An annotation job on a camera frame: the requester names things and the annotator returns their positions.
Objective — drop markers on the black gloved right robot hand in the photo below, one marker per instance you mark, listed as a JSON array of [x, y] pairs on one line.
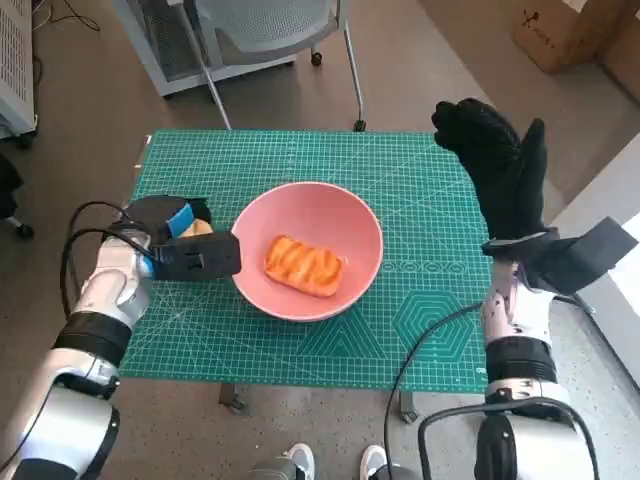
[[505, 175]]

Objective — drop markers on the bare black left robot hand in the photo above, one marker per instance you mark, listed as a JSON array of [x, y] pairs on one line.
[[155, 212]]

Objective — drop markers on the round toy bread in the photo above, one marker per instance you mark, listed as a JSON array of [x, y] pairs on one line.
[[200, 229]]

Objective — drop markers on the pink bowl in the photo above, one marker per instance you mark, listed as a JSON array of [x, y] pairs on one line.
[[310, 210]]

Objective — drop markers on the striped toy bread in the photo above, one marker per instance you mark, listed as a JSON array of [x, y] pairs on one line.
[[305, 265]]

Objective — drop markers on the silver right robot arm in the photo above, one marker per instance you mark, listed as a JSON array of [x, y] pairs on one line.
[[520, 350]]

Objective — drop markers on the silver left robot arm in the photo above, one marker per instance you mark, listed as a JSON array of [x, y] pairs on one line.
[[100, 295]]

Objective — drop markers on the black office chair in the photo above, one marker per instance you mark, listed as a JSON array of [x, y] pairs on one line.
[[7, 185]]

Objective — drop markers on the cardboard box with logo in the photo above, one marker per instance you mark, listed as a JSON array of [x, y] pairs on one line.
[[560, 35]]

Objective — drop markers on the green cutting mat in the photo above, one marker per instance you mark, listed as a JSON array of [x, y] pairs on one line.
[[300, 150]]

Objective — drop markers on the white platform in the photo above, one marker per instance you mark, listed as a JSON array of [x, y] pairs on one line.
[[620, 325]]

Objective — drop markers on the metal table leg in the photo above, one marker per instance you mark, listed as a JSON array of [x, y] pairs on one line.
[[407, 407], [230, 397]]

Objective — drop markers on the white perforated cabinet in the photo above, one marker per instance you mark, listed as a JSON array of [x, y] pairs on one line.
[[15, 50]]

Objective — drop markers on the grey mesh chair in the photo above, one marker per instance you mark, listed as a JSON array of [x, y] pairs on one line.
[[270, 25]]

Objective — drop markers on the person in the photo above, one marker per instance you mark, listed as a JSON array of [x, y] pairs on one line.
[[300, 457]]

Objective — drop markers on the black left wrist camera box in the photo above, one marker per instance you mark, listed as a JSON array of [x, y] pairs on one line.
[[200, 255]]

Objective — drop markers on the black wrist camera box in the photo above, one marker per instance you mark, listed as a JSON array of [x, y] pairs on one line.
[[585, 255], [200, 255]]

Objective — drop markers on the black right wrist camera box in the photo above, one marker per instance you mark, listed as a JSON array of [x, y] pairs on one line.
[[585, 255]]

